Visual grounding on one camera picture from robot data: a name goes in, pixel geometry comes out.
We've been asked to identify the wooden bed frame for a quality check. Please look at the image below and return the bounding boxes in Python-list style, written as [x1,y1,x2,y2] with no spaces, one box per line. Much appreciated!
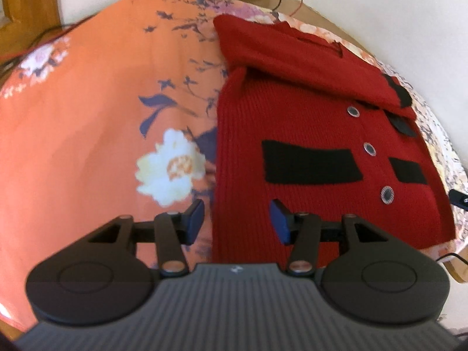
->
[240,0,370,53]

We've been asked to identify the wooden door frame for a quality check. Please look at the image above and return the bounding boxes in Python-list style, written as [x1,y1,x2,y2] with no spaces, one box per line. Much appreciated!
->
[1,0,60,59]

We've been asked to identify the orange floral bed sheet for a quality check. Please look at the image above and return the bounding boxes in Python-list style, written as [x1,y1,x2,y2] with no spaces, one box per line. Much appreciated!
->
[1,0,448,330]

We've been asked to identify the red knitted cardigan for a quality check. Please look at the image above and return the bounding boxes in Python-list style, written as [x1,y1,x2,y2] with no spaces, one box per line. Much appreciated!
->
[212,15,455,264]

